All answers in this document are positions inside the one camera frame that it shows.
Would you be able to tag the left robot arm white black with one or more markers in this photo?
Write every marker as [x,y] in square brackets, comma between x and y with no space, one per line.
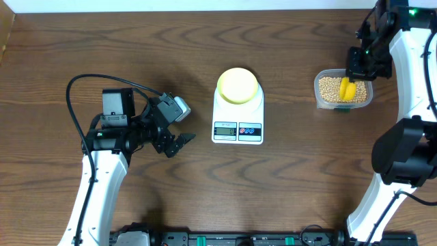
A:
[114,135]

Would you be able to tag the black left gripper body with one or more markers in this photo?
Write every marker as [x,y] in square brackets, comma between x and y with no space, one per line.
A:
[160,140]

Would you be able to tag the white digital kitchen scale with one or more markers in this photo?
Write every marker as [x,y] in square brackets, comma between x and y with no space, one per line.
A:
[238,124]

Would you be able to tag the yellow plastic bowl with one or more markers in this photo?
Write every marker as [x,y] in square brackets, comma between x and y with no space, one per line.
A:
[237,86]

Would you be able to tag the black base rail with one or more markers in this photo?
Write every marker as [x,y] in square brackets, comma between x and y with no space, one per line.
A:
[142,234]

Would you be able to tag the yellow plastic scoop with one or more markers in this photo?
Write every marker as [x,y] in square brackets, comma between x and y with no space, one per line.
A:
[347,89]

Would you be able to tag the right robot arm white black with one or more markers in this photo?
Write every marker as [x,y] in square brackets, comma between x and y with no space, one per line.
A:
[401,42]

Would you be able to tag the clear container of soybeans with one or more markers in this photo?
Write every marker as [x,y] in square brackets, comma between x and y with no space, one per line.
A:
[334,90]

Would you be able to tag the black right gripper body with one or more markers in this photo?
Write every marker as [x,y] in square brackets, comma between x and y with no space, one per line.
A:
[374,61]

